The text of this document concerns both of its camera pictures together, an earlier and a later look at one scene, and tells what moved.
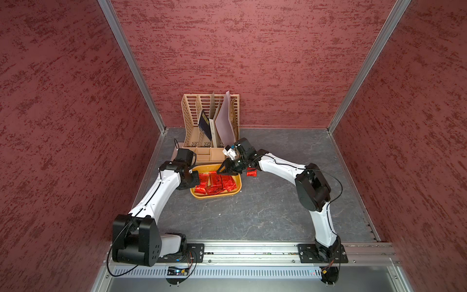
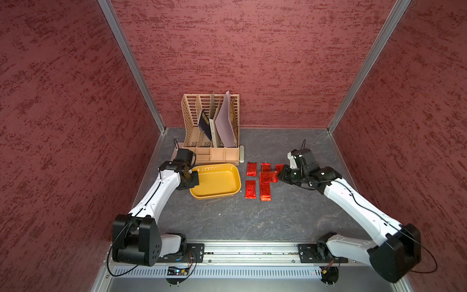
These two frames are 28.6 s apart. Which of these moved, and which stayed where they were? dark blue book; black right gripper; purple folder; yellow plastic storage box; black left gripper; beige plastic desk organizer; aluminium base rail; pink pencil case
Moved: black right gripper
Stayed: aluminium base rail; black left gripper; dark blue book; pink pencil case; purple folder; yellow plastic storage box; beige plastic desk organizer
